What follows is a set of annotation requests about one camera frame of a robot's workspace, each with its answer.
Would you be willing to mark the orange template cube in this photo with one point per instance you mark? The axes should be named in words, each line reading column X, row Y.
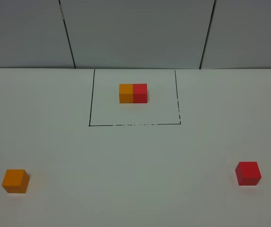
column 126, row 93

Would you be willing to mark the red template cube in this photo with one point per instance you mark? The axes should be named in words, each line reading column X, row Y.
column 140, row 94

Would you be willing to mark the loose red cube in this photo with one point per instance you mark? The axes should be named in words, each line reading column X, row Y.
column 248, row 173

